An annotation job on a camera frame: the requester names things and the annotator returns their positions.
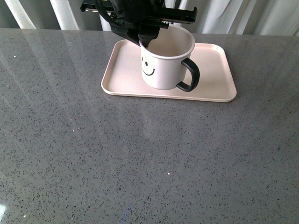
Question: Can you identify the beige rectangular plastic tray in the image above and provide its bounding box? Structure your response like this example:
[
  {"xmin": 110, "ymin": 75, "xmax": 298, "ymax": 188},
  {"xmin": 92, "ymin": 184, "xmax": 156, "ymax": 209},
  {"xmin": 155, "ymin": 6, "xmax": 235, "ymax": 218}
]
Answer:
[{"xmin": 101, "ymin": 40, "xmax": 237, "ymax": 102}]

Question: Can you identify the white pleated curtain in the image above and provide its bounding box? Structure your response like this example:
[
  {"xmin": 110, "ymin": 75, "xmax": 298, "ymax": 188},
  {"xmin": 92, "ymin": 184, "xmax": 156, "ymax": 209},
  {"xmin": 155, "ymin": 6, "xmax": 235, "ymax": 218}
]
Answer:
[{"xmin": 0, "ymin": 0, "xmax": 299, "ymax": 36}]

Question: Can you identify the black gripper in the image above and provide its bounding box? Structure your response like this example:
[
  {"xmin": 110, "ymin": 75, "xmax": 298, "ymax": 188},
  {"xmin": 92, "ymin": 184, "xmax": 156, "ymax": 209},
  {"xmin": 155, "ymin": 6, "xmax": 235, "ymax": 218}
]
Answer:
[{"xmin": 80, "ymin": 0, "xmax": 198, "ymax": 48}]

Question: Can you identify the white smiley mug black handle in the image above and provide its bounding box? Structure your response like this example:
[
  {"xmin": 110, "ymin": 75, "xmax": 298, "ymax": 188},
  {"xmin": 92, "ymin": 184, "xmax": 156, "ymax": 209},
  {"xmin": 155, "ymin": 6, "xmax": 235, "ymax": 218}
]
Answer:
[{"xmin": 139, "ymin": 25, "xmax": 200, "ymax": 92}]

